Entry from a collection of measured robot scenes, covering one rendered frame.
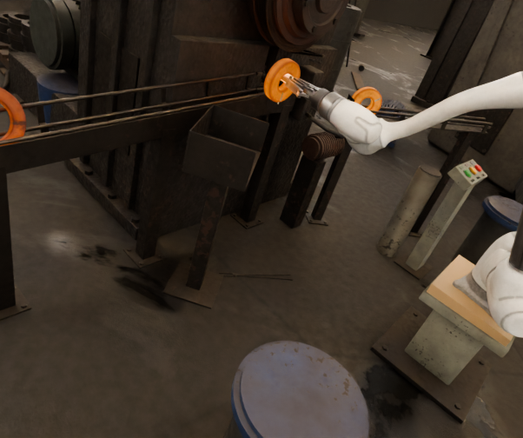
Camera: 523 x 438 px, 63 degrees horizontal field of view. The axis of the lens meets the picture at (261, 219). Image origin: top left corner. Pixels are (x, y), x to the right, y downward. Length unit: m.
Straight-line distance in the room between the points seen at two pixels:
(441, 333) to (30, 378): 1.41
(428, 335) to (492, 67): 2.94
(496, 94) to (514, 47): 2.88
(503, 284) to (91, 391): 1.26
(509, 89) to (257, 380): 1.00
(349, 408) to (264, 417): 0.21
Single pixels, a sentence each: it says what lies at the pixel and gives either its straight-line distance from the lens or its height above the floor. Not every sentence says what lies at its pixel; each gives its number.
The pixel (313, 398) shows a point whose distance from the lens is 1.04.
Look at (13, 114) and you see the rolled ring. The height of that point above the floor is 0.67.
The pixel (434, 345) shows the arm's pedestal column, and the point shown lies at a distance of 1.83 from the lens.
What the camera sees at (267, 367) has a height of 0.43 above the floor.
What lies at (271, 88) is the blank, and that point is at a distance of 1.55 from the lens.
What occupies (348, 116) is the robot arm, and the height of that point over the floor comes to 0.85.
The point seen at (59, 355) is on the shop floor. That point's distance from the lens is 1.54.
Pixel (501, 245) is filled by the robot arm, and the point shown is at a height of 0.61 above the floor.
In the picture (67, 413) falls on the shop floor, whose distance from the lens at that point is 1.43.
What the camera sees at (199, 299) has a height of 0.01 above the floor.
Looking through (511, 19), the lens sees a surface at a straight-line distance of 4.31.
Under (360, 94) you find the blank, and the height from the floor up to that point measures 0.75.
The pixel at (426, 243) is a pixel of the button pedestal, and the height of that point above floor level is 0.18.
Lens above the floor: 1.23
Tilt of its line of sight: 33 degrees down
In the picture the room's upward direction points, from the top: 18 degrees clockwise
